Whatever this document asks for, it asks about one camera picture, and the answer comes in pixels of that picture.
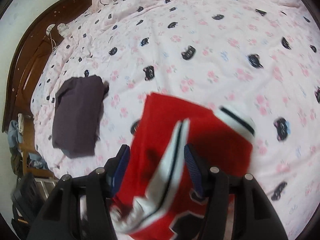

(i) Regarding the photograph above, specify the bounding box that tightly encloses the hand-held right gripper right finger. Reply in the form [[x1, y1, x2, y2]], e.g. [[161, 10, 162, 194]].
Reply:
[[184, 144, 289, 240]]

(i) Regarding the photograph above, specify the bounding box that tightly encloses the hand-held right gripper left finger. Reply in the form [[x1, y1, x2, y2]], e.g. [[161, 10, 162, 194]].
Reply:
[[26, 144, 131, 240]]

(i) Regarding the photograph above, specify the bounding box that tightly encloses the red basketball jersey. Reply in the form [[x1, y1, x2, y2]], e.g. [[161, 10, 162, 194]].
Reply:
[[110, 92, 256, 240]]

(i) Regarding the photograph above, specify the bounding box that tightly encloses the dark purple garment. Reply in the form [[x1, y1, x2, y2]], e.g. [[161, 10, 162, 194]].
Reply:
[[52, 74, 110, 159]]

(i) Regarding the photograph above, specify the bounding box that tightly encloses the black ribbed object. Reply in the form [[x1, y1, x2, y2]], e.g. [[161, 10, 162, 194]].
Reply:
[[10, 172, 48, 232]]

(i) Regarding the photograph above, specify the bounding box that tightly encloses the pink cat print blanket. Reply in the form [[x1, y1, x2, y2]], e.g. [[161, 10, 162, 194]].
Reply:
[[30, 0, 320, 233]]

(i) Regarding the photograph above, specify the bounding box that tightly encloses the dark wooden headboard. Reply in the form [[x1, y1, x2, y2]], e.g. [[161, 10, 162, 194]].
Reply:
[[2, 0, 93, 133]]

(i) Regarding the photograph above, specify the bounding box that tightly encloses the white charger cable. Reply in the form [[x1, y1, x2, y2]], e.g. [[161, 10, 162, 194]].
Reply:
[[46, 24, 57, 53]]

